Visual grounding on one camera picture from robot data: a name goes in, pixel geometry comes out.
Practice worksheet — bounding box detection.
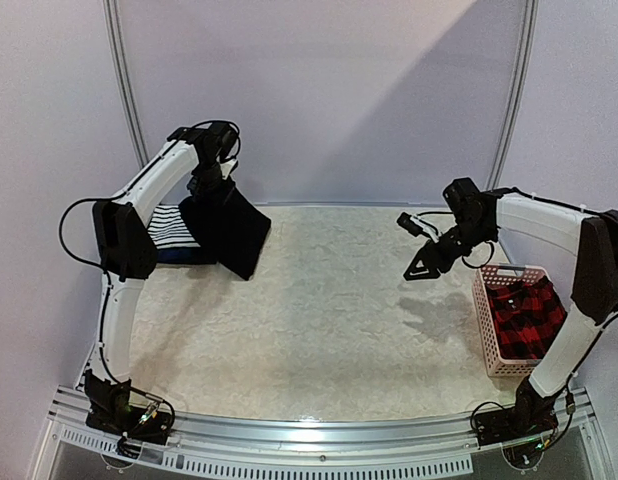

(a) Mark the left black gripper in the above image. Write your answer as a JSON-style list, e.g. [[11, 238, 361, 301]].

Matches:
[[188, 156, 237, 206]]

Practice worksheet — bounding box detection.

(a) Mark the black garment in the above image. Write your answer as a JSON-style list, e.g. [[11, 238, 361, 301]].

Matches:
[[178, 181, 272, 281]]

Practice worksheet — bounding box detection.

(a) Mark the black white striped tank top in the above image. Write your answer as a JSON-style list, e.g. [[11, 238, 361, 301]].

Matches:
[[147, 204, 199, 250]]

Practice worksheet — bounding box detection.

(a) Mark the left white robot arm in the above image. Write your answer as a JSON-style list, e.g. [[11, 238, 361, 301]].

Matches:
[[85, 120, 241, 383]]

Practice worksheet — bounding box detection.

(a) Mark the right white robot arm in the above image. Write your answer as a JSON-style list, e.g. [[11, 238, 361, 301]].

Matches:
[[403, 177, 618, 398]]

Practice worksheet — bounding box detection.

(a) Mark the pink perforated laundry basket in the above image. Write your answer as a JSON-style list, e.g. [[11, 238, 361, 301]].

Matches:
[[472, 264, 548, 378]]

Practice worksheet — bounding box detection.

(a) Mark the folded blue garment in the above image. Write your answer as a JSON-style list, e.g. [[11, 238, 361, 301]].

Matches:
[[157, 247, 218, 266]]

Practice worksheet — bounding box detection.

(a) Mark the red black plaid shirt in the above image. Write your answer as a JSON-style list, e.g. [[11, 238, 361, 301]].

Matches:
[[485, 275, 567, 360]]

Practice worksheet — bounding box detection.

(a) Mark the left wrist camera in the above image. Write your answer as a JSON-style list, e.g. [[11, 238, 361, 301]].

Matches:
[[220, 158, 238, 179]]

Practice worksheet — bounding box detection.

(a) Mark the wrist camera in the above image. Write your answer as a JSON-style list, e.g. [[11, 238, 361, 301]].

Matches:
[[220, 158, 238, 179], [396, 212, 440, 243]]

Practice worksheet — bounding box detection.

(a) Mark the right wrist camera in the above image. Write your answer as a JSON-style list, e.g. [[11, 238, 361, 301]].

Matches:
[[396, 212, 440, 243]]

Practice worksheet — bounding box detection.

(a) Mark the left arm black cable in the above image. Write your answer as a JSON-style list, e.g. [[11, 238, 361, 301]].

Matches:
[[57, 119, 243, 386]]

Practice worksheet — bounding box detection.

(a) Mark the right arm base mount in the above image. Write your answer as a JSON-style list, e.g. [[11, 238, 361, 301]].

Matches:
[[469, 377, 566, 446]]

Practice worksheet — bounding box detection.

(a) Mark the aluminium front rail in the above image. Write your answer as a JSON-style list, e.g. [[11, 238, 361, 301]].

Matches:
[[30, 387, 616, 479]]

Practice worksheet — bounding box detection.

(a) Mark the left aluminium corner post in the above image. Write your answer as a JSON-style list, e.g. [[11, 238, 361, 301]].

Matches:
[[103, 0, 148, 168]]

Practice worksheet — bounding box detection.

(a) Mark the aluminium corner post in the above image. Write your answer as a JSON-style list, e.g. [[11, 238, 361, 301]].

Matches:
[[486, 0, 539, 189], [103, 0, 148, 168]]

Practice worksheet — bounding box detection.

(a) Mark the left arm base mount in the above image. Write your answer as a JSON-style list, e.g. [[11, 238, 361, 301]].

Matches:
[[84, 370, 176, 445]]

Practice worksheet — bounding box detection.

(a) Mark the right aluminium corner post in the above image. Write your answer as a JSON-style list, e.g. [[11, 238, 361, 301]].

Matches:
[[486, 0, 539, 189]]

